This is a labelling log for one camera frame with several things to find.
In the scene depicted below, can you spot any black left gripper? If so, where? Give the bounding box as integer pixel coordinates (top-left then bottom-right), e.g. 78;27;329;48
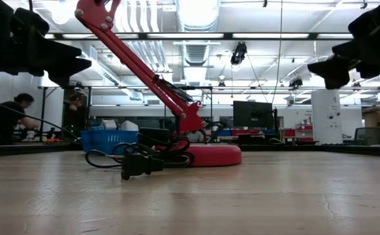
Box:
0;8;93;87

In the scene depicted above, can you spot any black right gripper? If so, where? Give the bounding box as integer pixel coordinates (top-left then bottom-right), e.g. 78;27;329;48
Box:
307;3;380;91

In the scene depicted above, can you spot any grey mesh office chair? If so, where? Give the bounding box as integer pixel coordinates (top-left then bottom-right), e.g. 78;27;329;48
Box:
354;126;380;146

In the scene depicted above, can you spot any white column with stickers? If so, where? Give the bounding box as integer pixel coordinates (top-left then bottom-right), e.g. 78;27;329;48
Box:
311;89;343;145

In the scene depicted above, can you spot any background workbench with equipment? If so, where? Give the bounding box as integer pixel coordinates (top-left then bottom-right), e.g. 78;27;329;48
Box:
0;127;80;146

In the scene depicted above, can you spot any red desk lamp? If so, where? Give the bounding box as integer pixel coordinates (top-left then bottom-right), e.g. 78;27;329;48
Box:
74;0;243;168

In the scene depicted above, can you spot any red storage shelf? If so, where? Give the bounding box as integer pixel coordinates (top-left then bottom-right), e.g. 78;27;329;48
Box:
283;123;314;143

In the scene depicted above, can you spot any blue plastic basket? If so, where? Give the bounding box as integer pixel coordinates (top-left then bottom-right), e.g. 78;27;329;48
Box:
80;129;139;155

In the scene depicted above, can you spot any black computer monitor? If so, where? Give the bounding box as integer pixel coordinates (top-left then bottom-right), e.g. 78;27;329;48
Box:
232;100;274;130

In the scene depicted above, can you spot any black power adapter block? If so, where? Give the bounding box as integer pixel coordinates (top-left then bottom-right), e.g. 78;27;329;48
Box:
137;127;170;146

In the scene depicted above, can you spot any red storage bin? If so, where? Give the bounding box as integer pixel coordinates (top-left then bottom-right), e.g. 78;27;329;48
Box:
231;129;262;136

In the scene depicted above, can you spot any long ceiling light strip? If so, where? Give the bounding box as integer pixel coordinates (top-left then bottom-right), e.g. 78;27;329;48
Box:
44;31;354;41

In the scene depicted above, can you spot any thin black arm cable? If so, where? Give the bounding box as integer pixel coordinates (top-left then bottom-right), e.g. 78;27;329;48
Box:
0;95;82;142

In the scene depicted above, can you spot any black lamp power cord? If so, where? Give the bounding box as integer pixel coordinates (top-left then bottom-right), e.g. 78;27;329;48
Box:
85;132;196;180

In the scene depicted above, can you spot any silver ventilation duct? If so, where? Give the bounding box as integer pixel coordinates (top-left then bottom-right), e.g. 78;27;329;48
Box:
175;0;222;32

